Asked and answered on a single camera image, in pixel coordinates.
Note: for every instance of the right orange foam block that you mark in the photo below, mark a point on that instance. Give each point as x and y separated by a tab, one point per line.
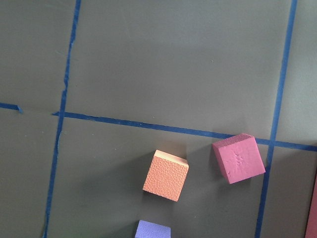
166	175

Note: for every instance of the far pink-red foam block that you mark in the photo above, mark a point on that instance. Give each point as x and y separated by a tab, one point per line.
238	158

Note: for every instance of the right purple foam block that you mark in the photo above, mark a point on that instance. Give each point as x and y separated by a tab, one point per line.
151	230

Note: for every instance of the pink plastic bin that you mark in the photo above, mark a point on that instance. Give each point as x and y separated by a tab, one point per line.
311	229

